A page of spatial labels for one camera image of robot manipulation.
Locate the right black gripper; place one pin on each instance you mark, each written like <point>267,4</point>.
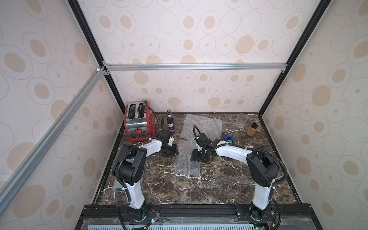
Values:
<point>198,154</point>

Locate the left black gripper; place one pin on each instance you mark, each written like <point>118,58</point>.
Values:
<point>175,151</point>

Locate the blue tape dispenser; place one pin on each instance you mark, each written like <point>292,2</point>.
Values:
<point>229,139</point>

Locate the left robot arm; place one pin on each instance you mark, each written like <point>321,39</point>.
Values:
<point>130,163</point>

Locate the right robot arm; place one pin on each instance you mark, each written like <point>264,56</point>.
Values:
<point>266,169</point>

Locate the stack of bubble wrap sheets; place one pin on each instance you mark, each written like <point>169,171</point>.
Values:
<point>212,127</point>

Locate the purple bottle rear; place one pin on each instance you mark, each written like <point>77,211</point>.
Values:
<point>170,121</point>

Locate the red and chrome toaster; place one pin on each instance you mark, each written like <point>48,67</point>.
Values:
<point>139,121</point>

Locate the clear drinking glass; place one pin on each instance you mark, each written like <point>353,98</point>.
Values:
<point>241,120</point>

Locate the brown spice jar black lid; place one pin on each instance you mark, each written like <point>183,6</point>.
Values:
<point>252,129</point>

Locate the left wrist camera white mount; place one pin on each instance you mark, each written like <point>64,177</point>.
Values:
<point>170,142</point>

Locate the horizontal aluminium frame bar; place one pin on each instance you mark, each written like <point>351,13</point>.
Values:
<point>191,67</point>

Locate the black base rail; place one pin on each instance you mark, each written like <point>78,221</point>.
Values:
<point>198,217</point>

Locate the black left frame post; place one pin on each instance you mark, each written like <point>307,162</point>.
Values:
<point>77,11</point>

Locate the black frame post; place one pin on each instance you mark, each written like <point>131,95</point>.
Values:
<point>77,11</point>
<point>309,29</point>

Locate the diagonal aluminium frame bar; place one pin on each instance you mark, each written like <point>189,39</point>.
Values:
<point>25,170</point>

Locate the black right frame post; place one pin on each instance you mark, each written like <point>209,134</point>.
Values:
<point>309,29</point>

